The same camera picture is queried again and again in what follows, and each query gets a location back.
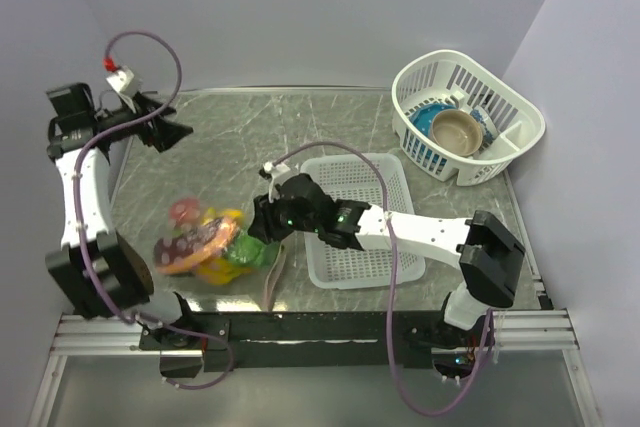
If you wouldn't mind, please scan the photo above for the beige bowl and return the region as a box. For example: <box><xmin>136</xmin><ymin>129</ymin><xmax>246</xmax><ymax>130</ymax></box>
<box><xmin>429</xmin><ymin>109</ymin><xmax>484</xmax><ymax>157</ymax></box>

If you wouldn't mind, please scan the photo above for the clear zip bag pink slider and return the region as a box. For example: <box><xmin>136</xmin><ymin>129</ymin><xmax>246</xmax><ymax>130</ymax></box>
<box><xmin>153</xmin><ymin>197</ymin><xmax>287</xmax><ymax>311</ymax></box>

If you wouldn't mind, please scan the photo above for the aluminium frame rail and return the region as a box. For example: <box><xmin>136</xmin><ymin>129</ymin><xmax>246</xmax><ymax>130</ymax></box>
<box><xmin>28</xmin><ymin>310</ymin><xmax>602</xmax><ymax>426</ymax></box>

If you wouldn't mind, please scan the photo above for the white slatted dish basket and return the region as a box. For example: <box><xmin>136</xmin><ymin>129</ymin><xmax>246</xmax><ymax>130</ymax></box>
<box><xmin>391</xmin><ymin>50</ymin><xmax>546</xmax><ymax>186</ymax></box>

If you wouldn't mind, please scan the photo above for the blue plate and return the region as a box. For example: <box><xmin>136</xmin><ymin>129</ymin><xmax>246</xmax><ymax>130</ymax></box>
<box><xmin>409</xmin><ymin>103</ymin><xmax>454</xmax><ymax>139</ymax></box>

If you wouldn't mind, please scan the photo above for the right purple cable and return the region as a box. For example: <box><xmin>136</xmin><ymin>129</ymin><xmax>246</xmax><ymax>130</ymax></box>
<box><xmin>274</xmin><ymin>141</ymin><xmax>499</xmax><ymax>417</ymax></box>

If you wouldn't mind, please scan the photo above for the fake green lettuce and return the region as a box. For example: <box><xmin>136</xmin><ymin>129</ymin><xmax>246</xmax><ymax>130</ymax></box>
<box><xmin>223</xmin><ymin>230</ymin><xmax>280</xmax><ymax>270</ymax></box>

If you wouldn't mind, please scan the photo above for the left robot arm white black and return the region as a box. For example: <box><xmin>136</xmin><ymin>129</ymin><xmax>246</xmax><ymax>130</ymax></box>
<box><xmin>45</xmin><ymin>83</ymin><xmax>199</xmax><ymax>349</ymax></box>

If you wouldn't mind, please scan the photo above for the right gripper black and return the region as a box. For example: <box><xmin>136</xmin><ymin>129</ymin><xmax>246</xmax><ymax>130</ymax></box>
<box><xmin>247</xmin><ymin>187</ymin><xmax>321</xmax><ymax>245</ymax></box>

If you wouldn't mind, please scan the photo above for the white perforated shallow tray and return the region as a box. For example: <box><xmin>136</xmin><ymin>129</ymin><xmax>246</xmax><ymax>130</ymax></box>
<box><xmin>299</xmin><ymin>151</ymin><xmax>426</xmax><ymax>291</ymax></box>

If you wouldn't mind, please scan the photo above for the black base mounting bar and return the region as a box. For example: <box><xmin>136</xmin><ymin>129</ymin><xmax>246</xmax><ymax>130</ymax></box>
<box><xmin>139</xmin><ymin>311</ymin><xmax>493</xmax><ymax>378</ymax></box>

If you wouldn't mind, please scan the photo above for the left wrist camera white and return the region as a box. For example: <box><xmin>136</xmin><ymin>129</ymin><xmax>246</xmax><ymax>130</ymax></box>
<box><xmin>106</xmin><ymin>66</ymin><xmax>141</xmax><ymax>98</ymax></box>

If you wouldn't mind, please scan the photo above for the purple cable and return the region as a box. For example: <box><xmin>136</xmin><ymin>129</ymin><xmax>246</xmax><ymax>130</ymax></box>
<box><xmin>274</xmin><ymin>141</ymin><xmax>499</xmax><ymax>417</ymax></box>
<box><xmin>72</xmin><ymin>30</ymin><xmax>236</xmax><ymax>392</ymax></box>

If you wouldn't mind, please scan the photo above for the white blue patterned dish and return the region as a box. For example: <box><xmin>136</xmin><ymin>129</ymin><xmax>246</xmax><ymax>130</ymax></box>
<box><xmin>470</xmin><ymin>106</ymin><xmax>499</xmax><ymax>145</ymax></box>

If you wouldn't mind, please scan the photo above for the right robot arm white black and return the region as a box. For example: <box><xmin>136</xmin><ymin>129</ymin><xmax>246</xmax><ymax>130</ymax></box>
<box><xmin>248</xmin><ymin>174</ymin><xmax>525</xmax><ymax>346</ymax></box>

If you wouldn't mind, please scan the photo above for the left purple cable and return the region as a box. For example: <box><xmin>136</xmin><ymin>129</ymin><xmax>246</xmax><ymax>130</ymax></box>
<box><xmin>72</xmin><ymin>30</ymin><xmax>236</xmax><ymax>392</ymax></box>

